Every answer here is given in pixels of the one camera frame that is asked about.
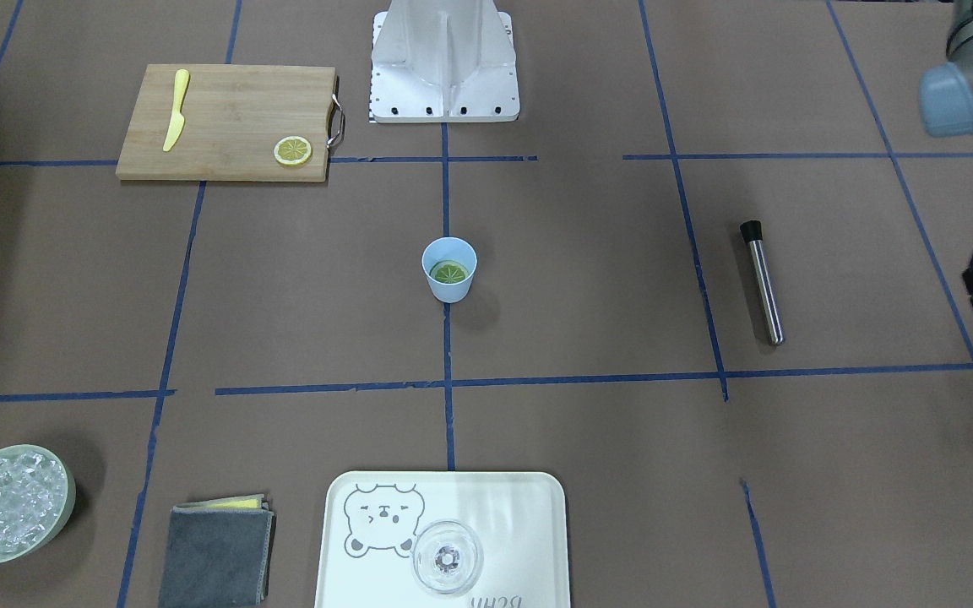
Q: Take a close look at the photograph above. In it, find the steel muddler black tip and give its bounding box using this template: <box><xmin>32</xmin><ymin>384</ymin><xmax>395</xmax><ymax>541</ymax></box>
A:
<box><xmin>740</xmin><ymin>220</ymin><xmax>786</xmax><ymax>346</ymax></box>

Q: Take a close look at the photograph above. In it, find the green lime slice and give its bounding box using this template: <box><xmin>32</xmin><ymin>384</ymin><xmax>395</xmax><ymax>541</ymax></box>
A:
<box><xmin>428</xmin><ymin>259</ymin><xmax>470</xmax><ymax>285</ymax></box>

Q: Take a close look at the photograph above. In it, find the blue plastic cup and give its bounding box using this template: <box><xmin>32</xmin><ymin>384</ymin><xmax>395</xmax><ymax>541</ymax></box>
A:
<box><xmin>421</xmin><ymin>237</ymin><xmax>478</xmax><ymax>304</ymax></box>

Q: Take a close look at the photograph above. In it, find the yellow lemon slice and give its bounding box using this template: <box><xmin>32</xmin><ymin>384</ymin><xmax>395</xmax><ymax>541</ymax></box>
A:
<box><xmin>273</xmin><ymin>135</ymin><xmax>313</xmax><ymax>166</ymax></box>

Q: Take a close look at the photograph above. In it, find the clear wine glass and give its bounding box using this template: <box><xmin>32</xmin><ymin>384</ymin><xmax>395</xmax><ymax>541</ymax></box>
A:
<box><xmin>410</xmin><ymin>519</ymin><xmax>484</xmax><ymax>596</ymax></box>

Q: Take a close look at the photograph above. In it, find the cream bear tray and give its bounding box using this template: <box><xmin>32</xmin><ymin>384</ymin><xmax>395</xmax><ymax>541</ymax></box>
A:
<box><xmin>314</xmin><ymin>472</ymin><xmax>572</xmax><ymax>607</ymax></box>

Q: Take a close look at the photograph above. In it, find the wooden cutting board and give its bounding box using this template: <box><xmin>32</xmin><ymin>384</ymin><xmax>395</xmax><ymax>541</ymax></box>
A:
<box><xmin>116</xmin><ymin>64</ymin><xmax>341</xmax><ymax>183</ymax></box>

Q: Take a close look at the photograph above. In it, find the grey folded cloth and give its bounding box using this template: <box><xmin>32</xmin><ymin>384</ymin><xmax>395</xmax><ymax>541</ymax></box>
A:
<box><xmin>158</xmin><ymin>494</ymin><xmax>275</xmax><ymax>607</ymax></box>

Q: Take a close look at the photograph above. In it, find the yellow plastic knife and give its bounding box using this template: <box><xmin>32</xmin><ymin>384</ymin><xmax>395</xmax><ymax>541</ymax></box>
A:
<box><xmin>161</xmin><ymin>68</ymin><xmax>192</xmax><ymax>153</ymax></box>

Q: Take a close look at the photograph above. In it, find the green bowl of ice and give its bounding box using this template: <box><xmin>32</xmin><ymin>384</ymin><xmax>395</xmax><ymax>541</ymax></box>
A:
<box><xmin>0</xmin><ymin>445</ymin><xmax>77</xmax><ymax>563</ymax></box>

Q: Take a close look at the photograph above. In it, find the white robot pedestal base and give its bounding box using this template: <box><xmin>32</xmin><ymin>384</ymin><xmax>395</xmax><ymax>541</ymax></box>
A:
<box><xmin>368</xmin><ymin>1</ymin><xmax>521</xmax><ymax>123</ymax></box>

